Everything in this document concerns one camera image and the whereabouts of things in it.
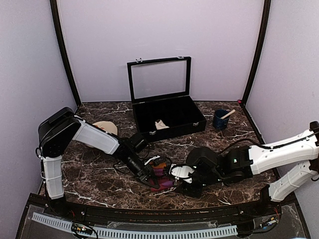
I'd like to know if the brown and white sock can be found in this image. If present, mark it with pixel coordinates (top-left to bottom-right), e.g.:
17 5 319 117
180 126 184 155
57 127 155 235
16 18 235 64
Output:
155 119 169 130

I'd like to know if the maroon purple orange sock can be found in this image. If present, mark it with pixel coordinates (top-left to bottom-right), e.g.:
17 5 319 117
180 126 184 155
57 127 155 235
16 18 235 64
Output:
151 163 174 192

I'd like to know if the dark blue mug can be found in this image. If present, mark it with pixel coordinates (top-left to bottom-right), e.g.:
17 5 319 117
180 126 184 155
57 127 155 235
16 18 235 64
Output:
212 109 230 130

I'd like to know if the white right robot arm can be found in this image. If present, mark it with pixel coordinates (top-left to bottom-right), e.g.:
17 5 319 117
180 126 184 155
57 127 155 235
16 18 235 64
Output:
168 121 319 216

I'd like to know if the black front table rail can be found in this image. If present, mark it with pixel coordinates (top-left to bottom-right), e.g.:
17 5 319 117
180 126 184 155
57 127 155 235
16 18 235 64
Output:
24 191 297 226

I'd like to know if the black display box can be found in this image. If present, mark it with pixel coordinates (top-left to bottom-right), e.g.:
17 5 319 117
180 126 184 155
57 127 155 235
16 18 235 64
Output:
127 56 206 142

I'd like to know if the black corner post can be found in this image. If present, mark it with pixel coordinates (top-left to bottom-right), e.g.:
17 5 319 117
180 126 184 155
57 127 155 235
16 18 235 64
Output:
241 0 272 107
49 0 82 107

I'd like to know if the wooden stick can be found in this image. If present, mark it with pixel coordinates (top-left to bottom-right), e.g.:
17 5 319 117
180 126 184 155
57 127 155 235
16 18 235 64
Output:
221 109 236 119

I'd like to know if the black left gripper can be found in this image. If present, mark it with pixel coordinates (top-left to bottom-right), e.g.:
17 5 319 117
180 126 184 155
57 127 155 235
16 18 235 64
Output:
123 151 160 189

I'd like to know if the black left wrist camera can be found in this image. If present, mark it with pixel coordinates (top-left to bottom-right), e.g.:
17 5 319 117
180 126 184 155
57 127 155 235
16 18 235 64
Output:
129 132 148 153

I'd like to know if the white slotted cable duct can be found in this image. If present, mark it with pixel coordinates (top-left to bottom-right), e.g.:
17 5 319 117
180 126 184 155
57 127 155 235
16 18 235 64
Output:
31 213 238 239

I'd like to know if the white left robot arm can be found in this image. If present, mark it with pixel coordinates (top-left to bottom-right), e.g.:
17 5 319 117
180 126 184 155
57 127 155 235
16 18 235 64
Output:
35 107 160 217

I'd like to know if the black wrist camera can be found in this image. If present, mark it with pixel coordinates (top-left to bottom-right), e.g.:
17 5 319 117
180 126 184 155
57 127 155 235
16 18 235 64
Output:
129 132 148 153
185 146 218 172

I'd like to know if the black left corner post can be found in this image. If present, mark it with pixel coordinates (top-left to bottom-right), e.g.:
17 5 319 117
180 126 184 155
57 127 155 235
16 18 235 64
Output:
49 0 82 107

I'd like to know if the black right corner post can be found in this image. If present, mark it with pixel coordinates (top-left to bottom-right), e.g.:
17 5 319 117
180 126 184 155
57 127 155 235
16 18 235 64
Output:
241 0 272 107

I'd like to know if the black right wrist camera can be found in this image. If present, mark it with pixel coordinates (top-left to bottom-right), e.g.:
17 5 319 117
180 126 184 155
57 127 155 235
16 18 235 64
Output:
185 146 218 172

